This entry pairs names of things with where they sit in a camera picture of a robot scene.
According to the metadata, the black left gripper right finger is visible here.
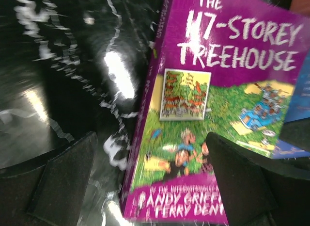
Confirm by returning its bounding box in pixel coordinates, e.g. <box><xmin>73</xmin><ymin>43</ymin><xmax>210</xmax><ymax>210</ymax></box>
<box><xmin>206</xmin><ymin>132</ymin><xmax>310</xmax><ymax>226</ymax></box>

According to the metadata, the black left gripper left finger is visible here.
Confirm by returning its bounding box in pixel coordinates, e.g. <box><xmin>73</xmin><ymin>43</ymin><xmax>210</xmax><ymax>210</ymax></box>
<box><xmin>0</xmin><ymin>132</ymin><xmax>97</xmax><ymax>226</ymax></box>

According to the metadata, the purple treehouse book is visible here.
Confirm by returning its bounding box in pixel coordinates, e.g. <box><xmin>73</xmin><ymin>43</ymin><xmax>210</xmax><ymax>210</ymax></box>
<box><xmin>121</xmin><ymin>0</ymin><xmax>310</xmax><ymax>225</ymax></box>

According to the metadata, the blue paperback book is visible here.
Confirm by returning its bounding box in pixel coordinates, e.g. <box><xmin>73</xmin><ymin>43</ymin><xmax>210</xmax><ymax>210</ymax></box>
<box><xmin>272</xmin><ymin>55</ymin><xmax>310</xmax><ymax>159</ymax></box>

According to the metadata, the black marbled table mat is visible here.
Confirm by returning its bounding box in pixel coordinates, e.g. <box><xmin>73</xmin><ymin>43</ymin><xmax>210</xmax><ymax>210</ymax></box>
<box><xmin>0</xmin><ymin>0</ymin><xmax>163</xmax><ymax>226</ymax></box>

